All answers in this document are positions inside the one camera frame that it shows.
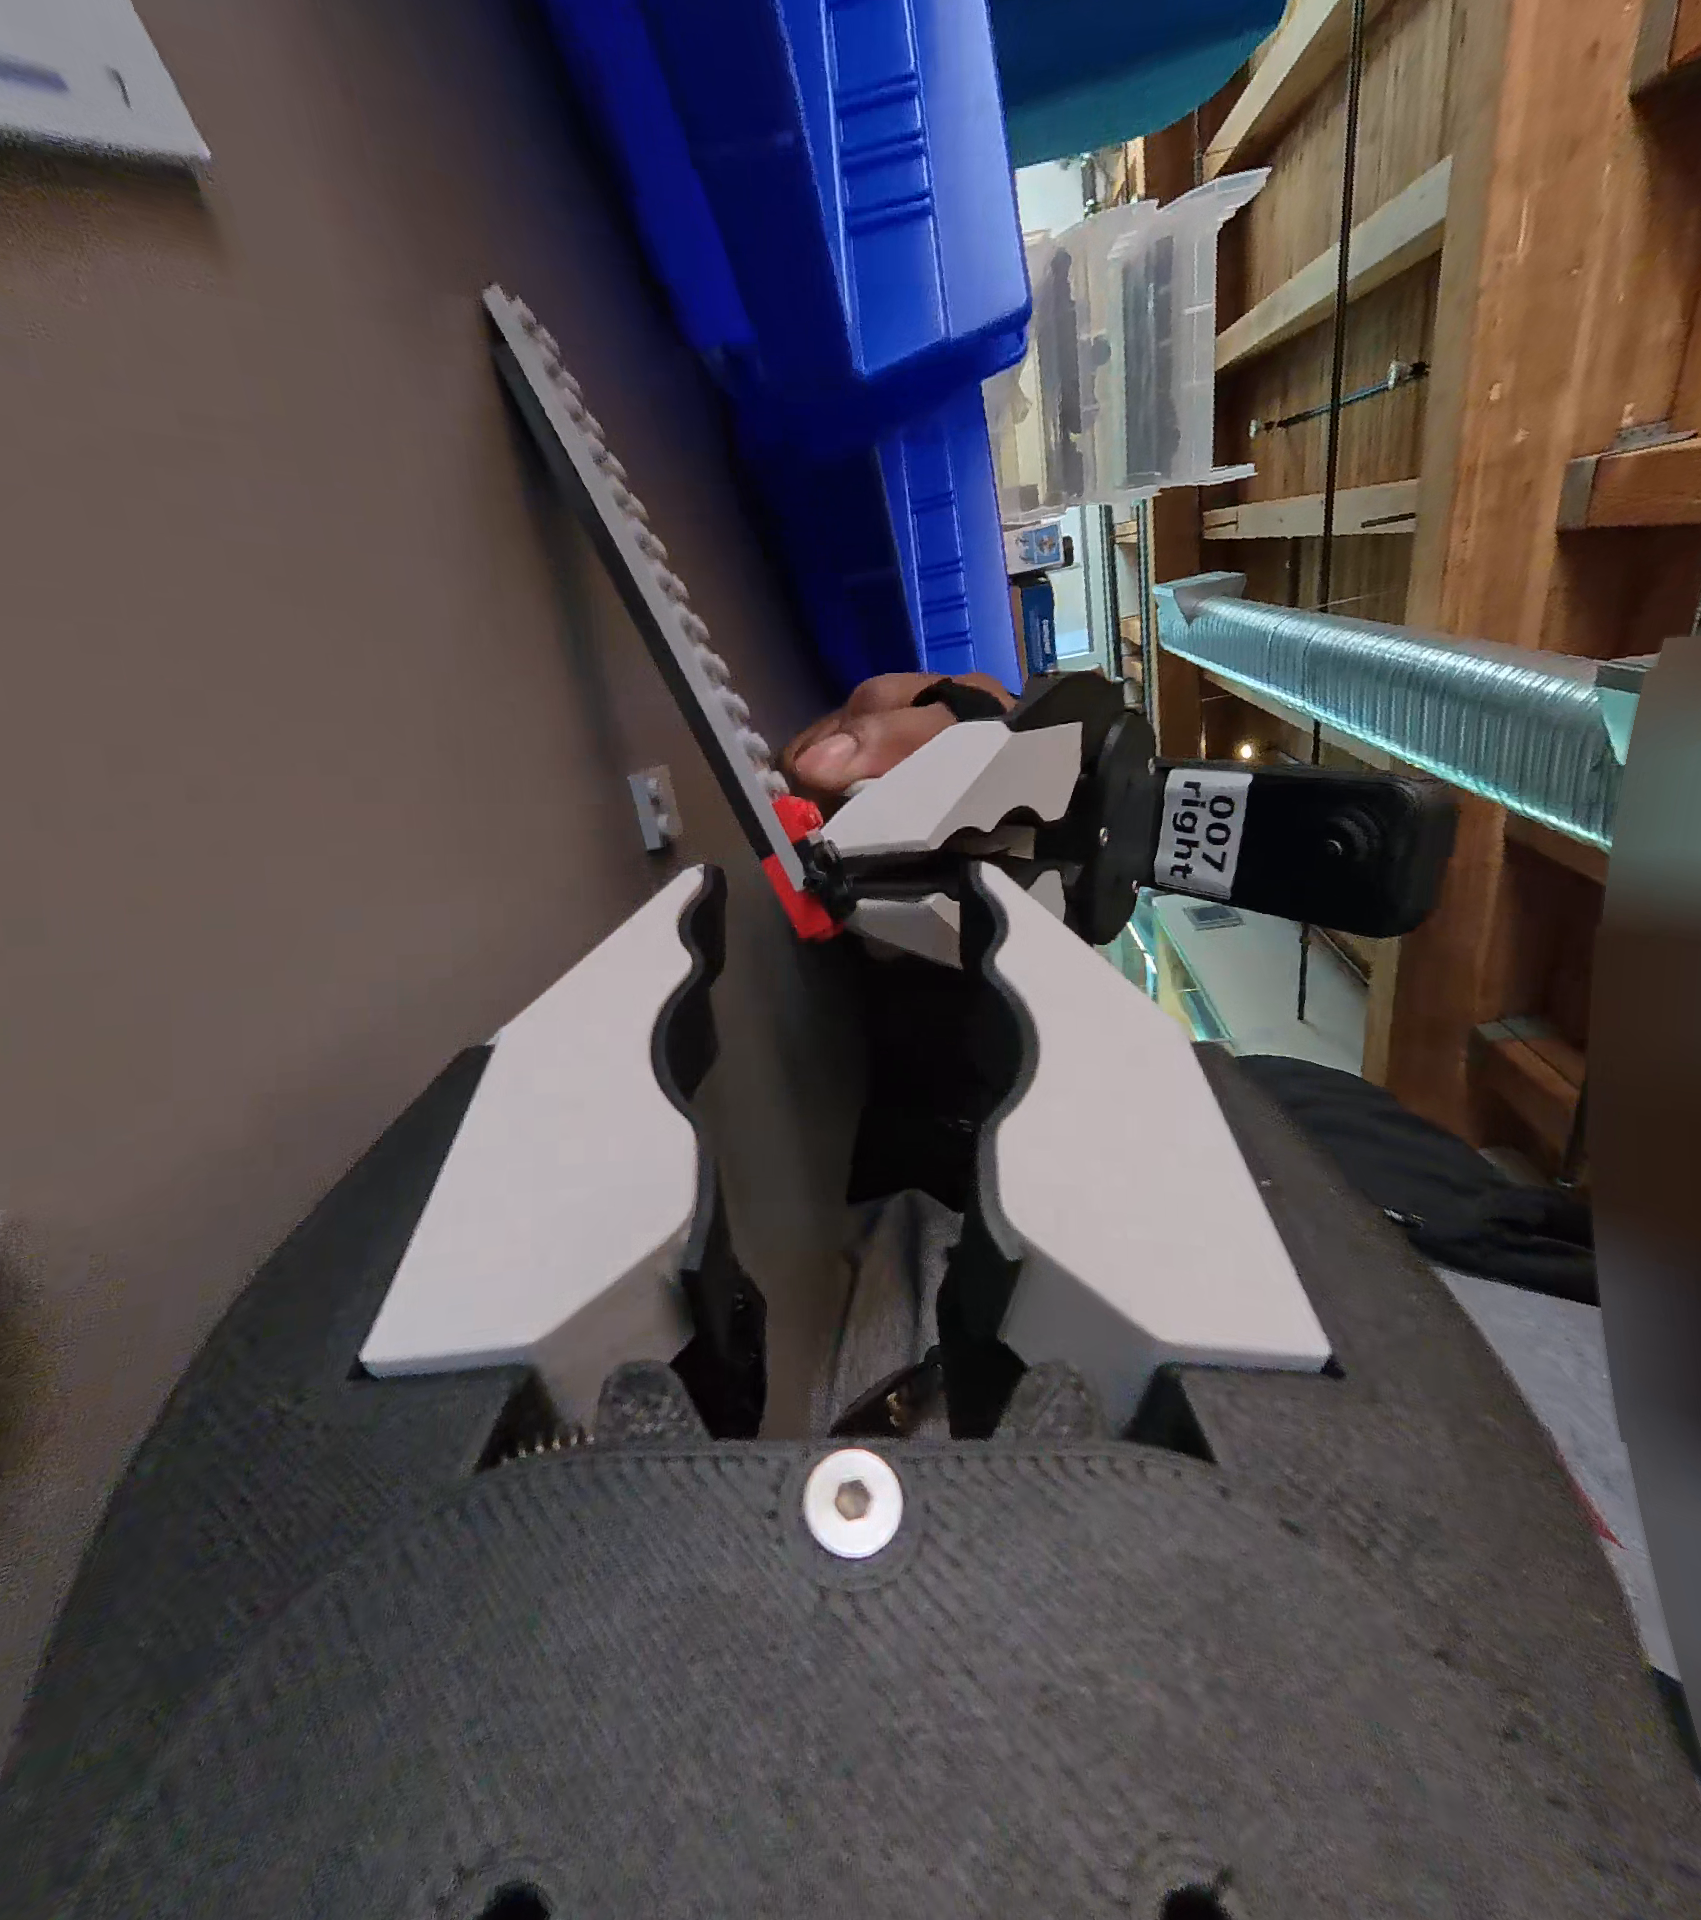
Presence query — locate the blue plastic bin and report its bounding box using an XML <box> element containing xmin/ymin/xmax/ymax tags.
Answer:
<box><xmin>730</xmin><ymin>374</ymin><xmax>1024</xmax><ymax>692</ymax></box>
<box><xmin>539</xmin><ymin>0</ymin><xmax>1034</xmax><ymax>453</ymax></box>

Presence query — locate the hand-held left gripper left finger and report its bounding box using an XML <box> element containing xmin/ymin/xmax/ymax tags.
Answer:
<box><xmin>359</xmin><ymin>862</ymin><xmax>773</xmax><ymax>1443</ymax></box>

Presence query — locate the person's right forearm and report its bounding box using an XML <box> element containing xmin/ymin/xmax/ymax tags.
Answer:
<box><xmin>847</xmin><ymin>944</ymin><xmax>1008</xmax><ymax>1210</ymax></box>

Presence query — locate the open instruction booklet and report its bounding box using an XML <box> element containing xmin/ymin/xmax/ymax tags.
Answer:
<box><xmin>0</xmin><ymin>0</ymin><xmax>214</xmax><ymax>183</ymax></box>

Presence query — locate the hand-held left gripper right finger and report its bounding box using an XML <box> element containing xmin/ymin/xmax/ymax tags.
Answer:
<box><xmin>940</xmin><ymin>867</ymin><xmax>1335</xmax><ymax>1443</ymax></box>

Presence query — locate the light blue felt bag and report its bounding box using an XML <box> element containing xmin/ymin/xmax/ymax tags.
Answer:
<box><xmin>992</xmin><ymin>0</ymin><xmax>1287</xmax><ymax>170</ymax></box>

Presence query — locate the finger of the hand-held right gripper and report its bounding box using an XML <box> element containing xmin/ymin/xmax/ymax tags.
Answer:
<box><xmin>817</xmin><ymin>716</ymin><xmax>1081</xmax><ymax>858</ymax></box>
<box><xmin>847</xmin><ymin>889</ymin><xmax>969</xmax><ymax>972</ymax></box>

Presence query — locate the silver ventilation duct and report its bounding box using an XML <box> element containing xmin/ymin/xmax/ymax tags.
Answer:
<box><xmin>1151</xmin><ymin>574</ymin><xmax>1660</xmax><ymax>858</ymax></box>

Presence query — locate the clear plastic storage container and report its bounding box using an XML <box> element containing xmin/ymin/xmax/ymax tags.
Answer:
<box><xmin>983</xmin><ymin>164</ymin><xmax>1272</xmax><ymax>513</ymax></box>

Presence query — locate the wooden wall structure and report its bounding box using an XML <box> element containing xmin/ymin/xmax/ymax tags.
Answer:
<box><xmin>1090</xmin><ymin>0</ymin><xmax>1701</xmax><ymax>1203</ymax></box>

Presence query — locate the grey plate with red bricks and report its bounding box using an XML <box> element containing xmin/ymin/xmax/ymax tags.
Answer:
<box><xmin>483</xmin><ymin>284</ymin><xmax>858</xmax><ymax>944</ymax></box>

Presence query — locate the person's right hand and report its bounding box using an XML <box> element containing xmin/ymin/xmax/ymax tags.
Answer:
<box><xmin>783</xmin><ymin>675</ymin><xmax>1005</xmax><ymax>792</ymax></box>

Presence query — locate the person's black hoodie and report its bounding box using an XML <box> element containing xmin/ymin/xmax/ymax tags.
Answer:
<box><xmin>1240</xmin><ymin>1055</ymin><xmax>1604</xmax><ymax>1309</ymax></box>

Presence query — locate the black hanging cable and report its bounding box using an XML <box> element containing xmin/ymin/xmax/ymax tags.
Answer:
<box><xmin>1306</xmin><ymin>0</ymin><xmax>1376</xmax><ymax>753</ymax></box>

